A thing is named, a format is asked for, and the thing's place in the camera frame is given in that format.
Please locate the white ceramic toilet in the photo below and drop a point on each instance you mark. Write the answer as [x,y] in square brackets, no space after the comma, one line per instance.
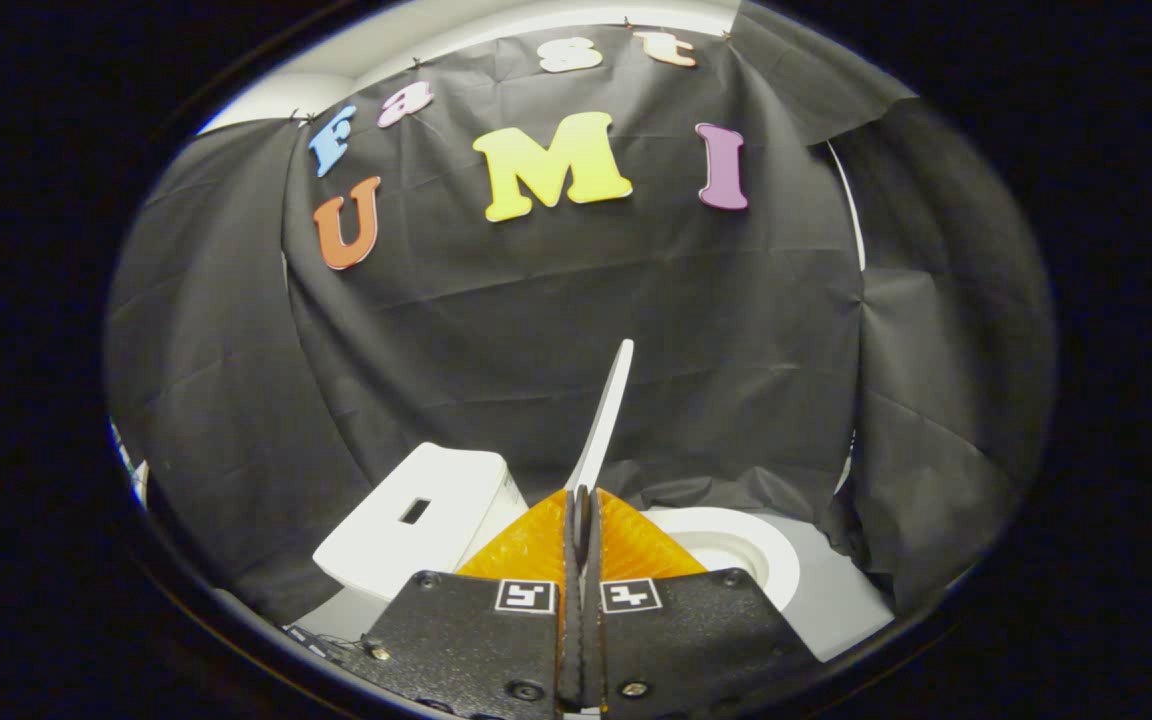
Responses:
[461,480]

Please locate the black backdrop cloth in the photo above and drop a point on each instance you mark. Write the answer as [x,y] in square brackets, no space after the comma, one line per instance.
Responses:
[496,330]

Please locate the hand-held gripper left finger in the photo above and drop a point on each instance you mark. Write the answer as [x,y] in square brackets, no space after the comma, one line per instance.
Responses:
[466,640]

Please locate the white toilet lid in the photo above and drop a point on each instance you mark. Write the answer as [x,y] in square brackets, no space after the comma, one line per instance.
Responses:
[611,410]

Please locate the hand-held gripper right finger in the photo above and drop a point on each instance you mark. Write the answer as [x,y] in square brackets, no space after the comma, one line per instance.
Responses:
[696,640]

